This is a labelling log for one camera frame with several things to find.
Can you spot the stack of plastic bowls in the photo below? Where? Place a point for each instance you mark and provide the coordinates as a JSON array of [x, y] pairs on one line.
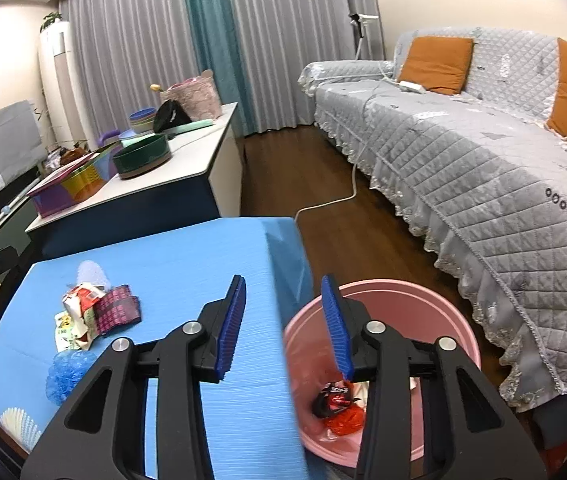
[[142, 120]]

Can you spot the pink lace basket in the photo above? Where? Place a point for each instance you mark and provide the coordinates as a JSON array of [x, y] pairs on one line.
[[198, 97]]

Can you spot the white floor stand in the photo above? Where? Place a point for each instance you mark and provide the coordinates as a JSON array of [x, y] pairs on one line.
[[361, 35]]

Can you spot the black bag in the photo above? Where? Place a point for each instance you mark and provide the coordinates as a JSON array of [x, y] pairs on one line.
[[168, 115]]

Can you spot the teal curtain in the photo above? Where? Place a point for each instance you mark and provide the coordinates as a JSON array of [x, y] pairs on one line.
[[213, 35]]

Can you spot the blue plastic bag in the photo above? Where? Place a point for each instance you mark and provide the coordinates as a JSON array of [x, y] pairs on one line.
[[65, 375]]

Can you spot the pink plastic bucket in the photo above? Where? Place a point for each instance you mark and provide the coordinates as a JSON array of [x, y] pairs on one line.
[[413, 305]]

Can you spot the brown toy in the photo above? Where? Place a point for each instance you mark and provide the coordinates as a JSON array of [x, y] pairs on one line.
[[75, 154]]

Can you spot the blue patterned tablecloth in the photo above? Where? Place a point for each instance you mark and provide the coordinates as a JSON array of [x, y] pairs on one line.
[[188, 260]]

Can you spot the white standing air conditioner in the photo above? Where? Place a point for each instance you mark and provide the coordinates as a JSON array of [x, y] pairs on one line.
[[58, 70]]

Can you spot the white power strip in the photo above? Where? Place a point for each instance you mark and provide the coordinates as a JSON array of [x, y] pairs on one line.
[[411, 86]]

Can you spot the dark red patterned wrapper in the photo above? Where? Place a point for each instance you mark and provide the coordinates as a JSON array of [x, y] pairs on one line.
[[118, 310]]

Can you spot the teal roll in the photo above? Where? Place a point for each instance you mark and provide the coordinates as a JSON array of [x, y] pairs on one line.
[[193, 126]]

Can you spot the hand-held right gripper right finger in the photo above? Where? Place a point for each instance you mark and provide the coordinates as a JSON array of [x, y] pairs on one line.
[[336, 330]]

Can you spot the dark television stand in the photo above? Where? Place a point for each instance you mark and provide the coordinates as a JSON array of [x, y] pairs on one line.
[[13, 222]]

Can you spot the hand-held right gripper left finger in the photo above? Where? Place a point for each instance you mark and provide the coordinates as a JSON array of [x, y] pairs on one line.
[[231, 330]]

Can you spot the grey curtain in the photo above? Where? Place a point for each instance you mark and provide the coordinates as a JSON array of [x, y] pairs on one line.
[[288, 35], [128, 35]]

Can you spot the green round tin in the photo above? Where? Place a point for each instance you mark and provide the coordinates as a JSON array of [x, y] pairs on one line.
[[143, 157]]

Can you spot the colourful striped box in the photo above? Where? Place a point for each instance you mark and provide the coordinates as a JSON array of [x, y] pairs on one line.
[[73, 185]]

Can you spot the black and red wrapper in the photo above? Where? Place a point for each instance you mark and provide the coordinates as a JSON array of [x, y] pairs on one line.
[[333, 397]]

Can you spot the green potted plant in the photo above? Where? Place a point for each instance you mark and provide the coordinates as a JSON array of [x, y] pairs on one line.
[[50, 21]]

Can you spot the white topped cabinet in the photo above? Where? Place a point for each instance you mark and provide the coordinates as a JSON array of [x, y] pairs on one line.
[[198, 155]]

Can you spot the red plastic bag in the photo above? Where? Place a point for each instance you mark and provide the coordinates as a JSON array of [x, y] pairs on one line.
[[346, 420]]

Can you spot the sofa with grey quilted cover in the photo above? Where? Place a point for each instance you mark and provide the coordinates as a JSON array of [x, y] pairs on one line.
[[463, 160]]

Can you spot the grey printed television cover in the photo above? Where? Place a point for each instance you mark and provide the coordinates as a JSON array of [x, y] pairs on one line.
[[8, 140]]

